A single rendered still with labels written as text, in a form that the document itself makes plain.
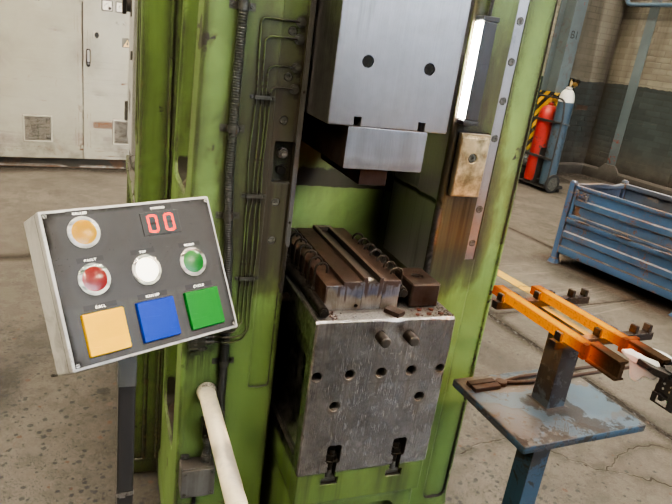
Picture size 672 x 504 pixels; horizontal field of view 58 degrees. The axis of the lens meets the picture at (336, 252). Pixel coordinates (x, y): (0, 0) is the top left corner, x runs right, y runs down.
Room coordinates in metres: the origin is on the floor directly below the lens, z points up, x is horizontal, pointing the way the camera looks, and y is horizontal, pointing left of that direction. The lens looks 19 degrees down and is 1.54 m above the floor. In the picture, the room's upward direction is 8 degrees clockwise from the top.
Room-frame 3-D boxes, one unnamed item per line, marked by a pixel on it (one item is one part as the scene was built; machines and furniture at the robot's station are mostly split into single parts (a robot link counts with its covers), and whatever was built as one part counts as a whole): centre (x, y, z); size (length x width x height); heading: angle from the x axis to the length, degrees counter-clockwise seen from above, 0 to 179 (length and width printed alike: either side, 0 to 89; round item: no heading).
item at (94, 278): (0.97, 0.41, 1.09); 0.05 x 0.03 x 0.04; 112
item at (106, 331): (0.94, 0.38, 1.01); 0.07 x 0.05 x 0.07; 137
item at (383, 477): (1.62, -0.05, 0.23); 0.55 x 0.37 x 0.47; 22
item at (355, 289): (1.58, 0.00, 0.96); 0.42 x 0.20 x 0.09; 22
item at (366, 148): (1.58, 0.00, 1.32); 0.42 x 0.20 x 0.10; 22
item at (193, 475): (1.36, 0.30, 0.36); 0.09 x 0.07 x 0.12; 112
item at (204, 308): (1.09, 0.25, 1.01); 0.07 x 0.05 x 0.07; 137
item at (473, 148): (1.63, -0.32, 1.27); 0.09 x 0.02 x 0.17; 112
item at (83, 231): (1.00, 0.45, 1.16); 0.05 x 0.03 x 0.04; 112
